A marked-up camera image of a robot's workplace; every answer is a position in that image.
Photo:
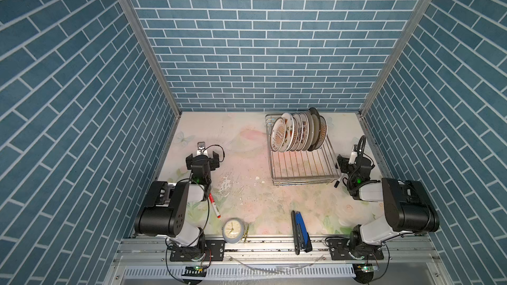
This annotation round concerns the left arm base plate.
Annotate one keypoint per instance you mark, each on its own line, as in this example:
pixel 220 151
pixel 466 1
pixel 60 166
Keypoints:
pixel 205 250

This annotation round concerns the orange sunburst plate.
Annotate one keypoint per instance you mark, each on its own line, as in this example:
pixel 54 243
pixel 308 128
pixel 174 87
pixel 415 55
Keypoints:
pixel 277 134

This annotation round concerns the red green text plate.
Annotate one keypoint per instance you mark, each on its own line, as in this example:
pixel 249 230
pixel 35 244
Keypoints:
pixel 304 131
pixel 297 128

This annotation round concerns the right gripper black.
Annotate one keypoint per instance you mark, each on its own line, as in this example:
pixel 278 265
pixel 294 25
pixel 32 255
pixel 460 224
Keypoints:
pixel 342 160

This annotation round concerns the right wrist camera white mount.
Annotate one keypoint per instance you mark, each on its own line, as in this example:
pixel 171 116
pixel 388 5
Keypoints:
pixel 354 154

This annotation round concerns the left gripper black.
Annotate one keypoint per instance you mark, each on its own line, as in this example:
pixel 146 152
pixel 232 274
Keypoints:
pixel 214 159

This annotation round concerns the metal wire dish rack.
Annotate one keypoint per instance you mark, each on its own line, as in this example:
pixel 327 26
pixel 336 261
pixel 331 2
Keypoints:
pixel 303 168

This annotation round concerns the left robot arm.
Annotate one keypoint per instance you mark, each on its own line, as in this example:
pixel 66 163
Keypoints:
pixel 163 210

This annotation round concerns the red marker pen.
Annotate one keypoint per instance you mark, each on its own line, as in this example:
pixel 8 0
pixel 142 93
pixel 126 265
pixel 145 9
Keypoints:
pixel 214 206

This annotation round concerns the grey plate in rack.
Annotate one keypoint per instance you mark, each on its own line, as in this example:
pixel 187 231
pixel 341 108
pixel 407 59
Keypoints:
pixel 311 130

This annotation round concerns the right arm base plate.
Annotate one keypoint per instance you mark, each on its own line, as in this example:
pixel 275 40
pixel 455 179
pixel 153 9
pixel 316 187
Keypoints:
pixel 342 249

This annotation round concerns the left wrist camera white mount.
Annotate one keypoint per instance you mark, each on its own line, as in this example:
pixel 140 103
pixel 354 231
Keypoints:
pixel 201 148

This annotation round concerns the aluminium front rail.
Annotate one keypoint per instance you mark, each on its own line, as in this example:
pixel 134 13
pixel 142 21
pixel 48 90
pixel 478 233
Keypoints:
pixel 281 249

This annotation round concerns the black plate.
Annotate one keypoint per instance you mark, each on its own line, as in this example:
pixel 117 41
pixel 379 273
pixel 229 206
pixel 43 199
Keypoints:
pixel 316 121

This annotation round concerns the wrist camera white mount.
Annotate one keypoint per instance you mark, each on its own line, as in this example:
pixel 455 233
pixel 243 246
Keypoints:
pixel 354 154
pixel 201 148

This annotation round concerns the small grey clock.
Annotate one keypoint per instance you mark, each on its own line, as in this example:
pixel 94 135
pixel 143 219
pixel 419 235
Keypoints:
pixel 233 230

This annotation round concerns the watermelon pattern plate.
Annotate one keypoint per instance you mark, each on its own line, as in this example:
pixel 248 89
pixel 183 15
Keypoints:
pixel 289 132

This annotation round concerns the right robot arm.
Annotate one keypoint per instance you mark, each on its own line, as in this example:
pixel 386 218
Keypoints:
pixel 407 206

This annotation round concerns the brown patterned plate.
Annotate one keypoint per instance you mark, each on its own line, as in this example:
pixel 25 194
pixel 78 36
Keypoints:
pixel 322 132

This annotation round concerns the white perforated cable duct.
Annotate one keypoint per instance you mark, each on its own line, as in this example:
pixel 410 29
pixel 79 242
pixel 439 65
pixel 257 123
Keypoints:
pixel 237 272

